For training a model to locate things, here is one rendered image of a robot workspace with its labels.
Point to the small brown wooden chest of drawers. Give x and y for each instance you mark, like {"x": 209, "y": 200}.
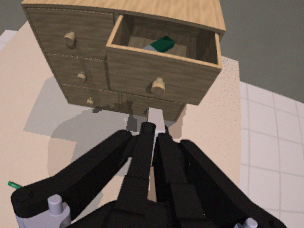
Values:
{"x": 206, "y": 14}

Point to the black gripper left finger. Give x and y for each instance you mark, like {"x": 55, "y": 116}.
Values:
{"x": 48, "y": 202}

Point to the green aaa battery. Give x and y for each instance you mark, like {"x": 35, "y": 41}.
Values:
{"x": 14, "y": 185}

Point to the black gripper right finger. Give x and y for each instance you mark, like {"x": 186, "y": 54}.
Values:
{"x": 222, "y": 201}

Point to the brown wooden drawer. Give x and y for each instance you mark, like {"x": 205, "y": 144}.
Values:
{"x": 80, "y": 70}
{"x": 179, "y": 74}
{"x": 91, "y": 29}
{"x": 140, "y": 105}
{"x": 102, "y": 98}

